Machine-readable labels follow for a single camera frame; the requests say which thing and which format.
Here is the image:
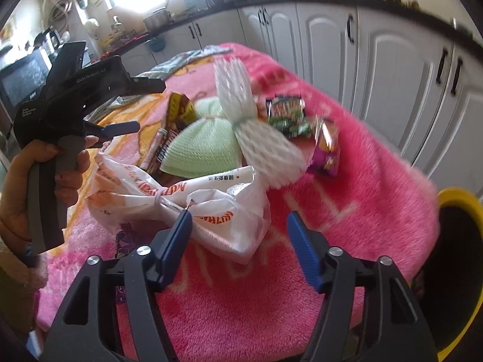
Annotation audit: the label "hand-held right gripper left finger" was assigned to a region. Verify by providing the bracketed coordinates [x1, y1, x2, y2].
[38, 209, 194, 362]

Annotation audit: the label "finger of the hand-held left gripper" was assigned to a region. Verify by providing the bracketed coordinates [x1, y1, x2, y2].
[121, 75, 167, 93]
[84, 121, 141, 139]

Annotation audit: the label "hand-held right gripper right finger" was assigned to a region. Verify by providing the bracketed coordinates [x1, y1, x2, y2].
[286, 212, 440, 362]

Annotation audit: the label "silver foil wrapper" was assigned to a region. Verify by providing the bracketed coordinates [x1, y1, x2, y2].
[91, 96, 140, 119]

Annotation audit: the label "white plastic bag orange print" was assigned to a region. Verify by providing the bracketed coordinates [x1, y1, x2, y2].
[88, 154, 273, 265]

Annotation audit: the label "dark purple patterned wrapper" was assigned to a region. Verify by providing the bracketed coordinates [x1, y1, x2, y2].
[115, 222, 141, 261]

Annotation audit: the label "pale green foam net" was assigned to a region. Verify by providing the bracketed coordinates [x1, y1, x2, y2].
[159, 97, 246, 177]

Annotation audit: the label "purple snack packet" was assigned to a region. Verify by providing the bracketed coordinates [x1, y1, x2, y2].
[306, 117, 341, 178]

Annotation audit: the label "white foam net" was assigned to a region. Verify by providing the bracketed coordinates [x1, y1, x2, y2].
[213, 57, 307, 188]

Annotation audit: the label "green black snack packet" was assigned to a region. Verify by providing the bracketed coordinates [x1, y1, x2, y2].
[265, 96, 314, 140]

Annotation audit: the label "yellow-rimmed trash bin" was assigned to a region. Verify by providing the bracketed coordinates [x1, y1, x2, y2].
[415, 188, 483, 362]

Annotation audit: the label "person's left forearm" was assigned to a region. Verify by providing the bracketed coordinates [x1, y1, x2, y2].
[0, 234, 50, 348]

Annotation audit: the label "person's left hand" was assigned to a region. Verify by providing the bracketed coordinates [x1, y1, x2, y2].
[0, 138, 101, 242]

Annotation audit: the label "light blue cloth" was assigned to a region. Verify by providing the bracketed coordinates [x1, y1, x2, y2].
[145, 47, 223, 80]

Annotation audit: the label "pink printed blanket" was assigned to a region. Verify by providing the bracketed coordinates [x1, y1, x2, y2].
[36, 42, 440, 362]

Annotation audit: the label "black microwave oven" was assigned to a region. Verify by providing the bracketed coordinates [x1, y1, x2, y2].
[0, 47, 53, 110]

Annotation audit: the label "steel cooking pot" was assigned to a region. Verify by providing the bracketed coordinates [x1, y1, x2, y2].
[142, 8, 172, 33]

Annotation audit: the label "white lower kitchen cabinets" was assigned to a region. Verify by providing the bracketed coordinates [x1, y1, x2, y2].
[121, 0, 483, 200]

